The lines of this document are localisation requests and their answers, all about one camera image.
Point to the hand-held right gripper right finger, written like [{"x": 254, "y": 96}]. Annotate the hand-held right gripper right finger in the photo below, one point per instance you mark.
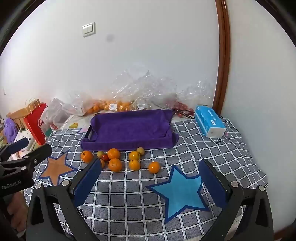
[{"x": 212, "y": 185}]

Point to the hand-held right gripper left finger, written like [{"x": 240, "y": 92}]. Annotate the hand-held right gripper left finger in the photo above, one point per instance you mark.
[{"x": 87, "y": 180}]

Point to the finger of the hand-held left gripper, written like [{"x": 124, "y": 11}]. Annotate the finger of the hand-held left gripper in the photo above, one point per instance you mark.
[
  {"x": 17, "y": 144},
  {"x": 39, "y": 153}
]

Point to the orange with dark stem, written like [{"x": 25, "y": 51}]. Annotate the orange with dark stem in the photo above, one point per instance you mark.
[{"x": 86, "y": 156}]

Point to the small red fruit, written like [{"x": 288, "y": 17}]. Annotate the small red fruit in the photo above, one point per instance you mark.
[{"x": 105, "y": 157}]

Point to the small yellow-green fruit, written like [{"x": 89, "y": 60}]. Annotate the small yellow-green fruit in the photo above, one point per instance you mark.
[{"x": 100, "y": 154}]

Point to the black tray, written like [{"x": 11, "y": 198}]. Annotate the black tray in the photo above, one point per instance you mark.
[{"x": 88, "y": 133}]

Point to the yellowish orange with green stem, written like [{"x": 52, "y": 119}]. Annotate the yellowish orange with green stem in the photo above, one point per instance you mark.
[{"x": 134, "y": 155}]

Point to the round yellow fruit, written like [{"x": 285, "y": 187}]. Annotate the round yellow fruit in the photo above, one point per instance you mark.
[{"x": 140, "y": 151}]

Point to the purple towel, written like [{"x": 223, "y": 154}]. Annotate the purple towel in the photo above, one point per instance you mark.
[{"x": 129, "y": 129}]

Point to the pile of small red fruits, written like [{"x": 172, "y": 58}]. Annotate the pile of small red fruits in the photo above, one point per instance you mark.
[{"x": 182, "y": 107}]

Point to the labelled bag of tan fruits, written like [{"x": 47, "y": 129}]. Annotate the labelled bag of tan fruits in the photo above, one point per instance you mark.
[{"x": 141, "y": 106}]

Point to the clear bag with red fruits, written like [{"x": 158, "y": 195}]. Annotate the clear bag with red fruits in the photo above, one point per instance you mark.
[{"x": 198, "y": 92}]

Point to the person's left hand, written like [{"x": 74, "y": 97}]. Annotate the person's left hand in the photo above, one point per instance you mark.
[{"x": 16, "y": 208}]

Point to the white printed cloth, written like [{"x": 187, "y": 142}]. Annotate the white printed cloth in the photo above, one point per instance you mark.
[{"x": 23, "y": 138}]

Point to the purple plush toy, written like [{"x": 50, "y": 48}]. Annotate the purple plush toy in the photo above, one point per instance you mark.
[{"x": 10, "y": 129}]

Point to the red paper bag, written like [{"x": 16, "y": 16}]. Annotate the red paper bag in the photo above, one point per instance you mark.
[{"x": 34, "y": 125}]

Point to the grey checked blanket with stars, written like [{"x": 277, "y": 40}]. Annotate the grey checked blanket with stars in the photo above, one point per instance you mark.
[{"x": 129, "y": 197}]

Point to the white plastic bag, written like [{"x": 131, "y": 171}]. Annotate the white plastic bag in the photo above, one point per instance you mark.
[{"x": 55, "y": 111}]

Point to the fruit-print white mat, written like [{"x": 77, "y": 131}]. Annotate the fruit-print white mat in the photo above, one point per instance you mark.
[{"x": 74, "y": 120}]

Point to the blue tissue pack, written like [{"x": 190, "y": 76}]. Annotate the blue tissue pack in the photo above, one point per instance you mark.
[{"x": 208, "y": 118}]

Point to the clear bag of small oranges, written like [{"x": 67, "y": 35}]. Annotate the clear bag of small oranges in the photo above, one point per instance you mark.
[{"x": 93, "y": 107}]

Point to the labelled clear bag of oranges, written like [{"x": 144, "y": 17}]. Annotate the labelled clear bag of oranges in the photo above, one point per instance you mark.
[{"x": 122, "y": 105}]

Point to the large crumpled clear plastic bag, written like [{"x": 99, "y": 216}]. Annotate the large crumpled clear plastic bag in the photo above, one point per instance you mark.
[{"x": 148, "y": 90}]

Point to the brown wooden door frame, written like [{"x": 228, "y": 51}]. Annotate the brown wooden door frame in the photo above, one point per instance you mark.
[{"x": 223, "y": 58}]

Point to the white light switch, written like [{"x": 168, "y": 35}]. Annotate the white light switch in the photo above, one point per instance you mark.
[{"x": 88, "y": 29}]

